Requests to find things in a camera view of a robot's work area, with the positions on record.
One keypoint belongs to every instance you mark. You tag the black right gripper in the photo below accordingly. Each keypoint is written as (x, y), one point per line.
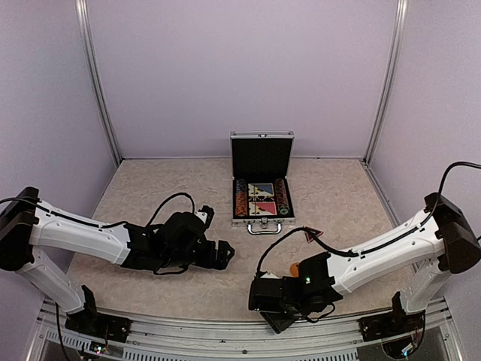
(277, 323)

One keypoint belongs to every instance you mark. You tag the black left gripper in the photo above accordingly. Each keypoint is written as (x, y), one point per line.
(208, 261)

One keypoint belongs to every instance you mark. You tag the green poker chip stack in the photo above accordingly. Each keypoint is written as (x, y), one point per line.
(284, 210)

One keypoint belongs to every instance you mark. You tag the aluminium poker set case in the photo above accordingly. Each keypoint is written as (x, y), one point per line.
(261, 157)

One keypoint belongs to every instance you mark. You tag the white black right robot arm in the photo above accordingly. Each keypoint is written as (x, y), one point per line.
(439, 237)

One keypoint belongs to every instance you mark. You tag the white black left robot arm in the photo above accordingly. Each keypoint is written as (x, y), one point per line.
(28, 224)

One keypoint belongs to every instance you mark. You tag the orange big blind button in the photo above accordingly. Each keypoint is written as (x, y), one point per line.
(294, 270)

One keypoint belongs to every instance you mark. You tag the red playing card deck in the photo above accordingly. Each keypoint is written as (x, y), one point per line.
(262, 208)

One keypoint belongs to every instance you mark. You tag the blue playing card deck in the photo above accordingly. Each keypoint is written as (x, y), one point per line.
(261, 190)

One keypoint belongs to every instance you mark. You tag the right chip row in case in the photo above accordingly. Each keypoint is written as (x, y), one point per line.
(281, 194)

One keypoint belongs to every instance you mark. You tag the black red triangular dealer button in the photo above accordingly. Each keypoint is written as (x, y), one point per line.
(312, 234)

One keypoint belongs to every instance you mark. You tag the front aluminium rail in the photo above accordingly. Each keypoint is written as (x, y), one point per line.
(163, 338)

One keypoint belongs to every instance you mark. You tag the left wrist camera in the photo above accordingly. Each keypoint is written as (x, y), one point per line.
(205, 214)

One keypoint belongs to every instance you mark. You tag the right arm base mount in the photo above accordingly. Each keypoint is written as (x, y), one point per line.
(377, 327)

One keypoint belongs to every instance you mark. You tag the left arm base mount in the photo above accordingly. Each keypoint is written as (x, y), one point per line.
(105, 326)

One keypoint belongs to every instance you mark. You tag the left aluminium frame post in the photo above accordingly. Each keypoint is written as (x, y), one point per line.
(81, 8)

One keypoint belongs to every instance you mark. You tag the aluminium frame post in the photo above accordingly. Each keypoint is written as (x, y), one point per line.
(81, 8)
(389, 79)

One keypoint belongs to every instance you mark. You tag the right aluminium frame post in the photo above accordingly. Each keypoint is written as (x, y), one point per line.
(389, 79)

